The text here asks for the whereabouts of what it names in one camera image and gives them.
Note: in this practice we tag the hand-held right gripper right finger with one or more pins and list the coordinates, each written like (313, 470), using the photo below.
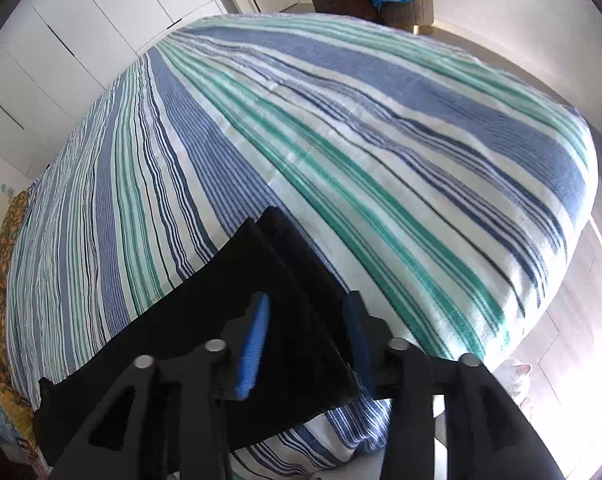
(358, 345)

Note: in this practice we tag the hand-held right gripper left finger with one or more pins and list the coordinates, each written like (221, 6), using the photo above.
(253, 345)

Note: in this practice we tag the black pants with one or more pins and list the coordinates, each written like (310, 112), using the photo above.
(301, 340)

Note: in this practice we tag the white cat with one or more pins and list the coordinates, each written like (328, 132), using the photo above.
(513, 380)

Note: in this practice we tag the striped bedspread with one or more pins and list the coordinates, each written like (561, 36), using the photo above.
(331, 135)

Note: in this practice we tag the orange floral blanket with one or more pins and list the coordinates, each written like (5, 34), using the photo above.
(3, 240)

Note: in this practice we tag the brown basket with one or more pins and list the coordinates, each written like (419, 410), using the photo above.
(411, 12)

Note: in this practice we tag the white wardrobe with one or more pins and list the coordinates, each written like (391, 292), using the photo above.
(81, 25)

